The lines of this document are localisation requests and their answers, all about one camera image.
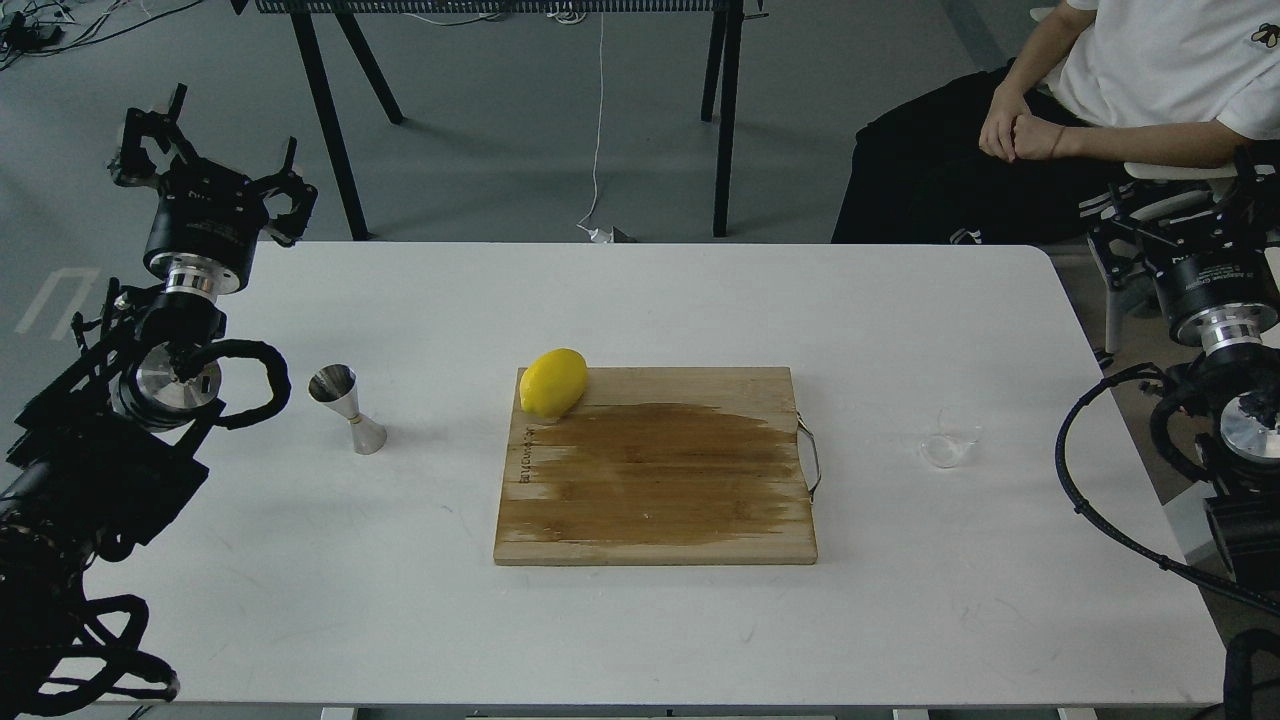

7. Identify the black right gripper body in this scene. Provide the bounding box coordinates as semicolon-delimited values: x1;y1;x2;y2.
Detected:
1140;225;1279;348

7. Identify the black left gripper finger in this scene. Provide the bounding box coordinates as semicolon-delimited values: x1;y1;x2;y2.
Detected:
250;137;319;249
109;83;200;188

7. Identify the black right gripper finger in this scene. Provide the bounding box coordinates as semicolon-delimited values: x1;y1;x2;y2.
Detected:
1088;196;1158;293
1234;143;1279;241

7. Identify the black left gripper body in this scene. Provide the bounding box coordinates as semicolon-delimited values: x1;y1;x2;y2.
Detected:
143;160;268;295

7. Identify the steel double jigger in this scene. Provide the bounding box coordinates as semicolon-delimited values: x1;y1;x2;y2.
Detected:
307;364;388;456

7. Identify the clear glass measuring cup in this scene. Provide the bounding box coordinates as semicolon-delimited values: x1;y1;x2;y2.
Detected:
918;405;986;470

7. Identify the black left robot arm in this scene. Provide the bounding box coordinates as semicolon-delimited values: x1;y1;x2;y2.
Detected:
1;85;317;719

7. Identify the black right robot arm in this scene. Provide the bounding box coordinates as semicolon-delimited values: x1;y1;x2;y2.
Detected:
1055;141;1279;614

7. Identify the white chair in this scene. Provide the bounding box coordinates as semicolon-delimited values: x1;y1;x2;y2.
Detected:
1087;161;1236;370

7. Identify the seated person in white shirt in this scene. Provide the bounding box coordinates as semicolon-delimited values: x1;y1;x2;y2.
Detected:
831;1;1279;245

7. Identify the yellow lemon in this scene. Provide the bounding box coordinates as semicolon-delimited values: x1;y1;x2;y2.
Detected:
517;348;589;420

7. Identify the wooden cutting board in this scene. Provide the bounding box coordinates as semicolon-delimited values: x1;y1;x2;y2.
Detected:
492;366;818;568

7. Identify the cable bundle on floor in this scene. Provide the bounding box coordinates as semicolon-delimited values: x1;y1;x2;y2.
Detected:
0;0;206;70

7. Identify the black metal frame table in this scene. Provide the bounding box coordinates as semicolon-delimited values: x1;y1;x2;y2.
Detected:
230;0;769;242

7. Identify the white hanging cable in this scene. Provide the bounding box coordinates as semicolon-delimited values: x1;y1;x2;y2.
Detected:
576;10;637;243

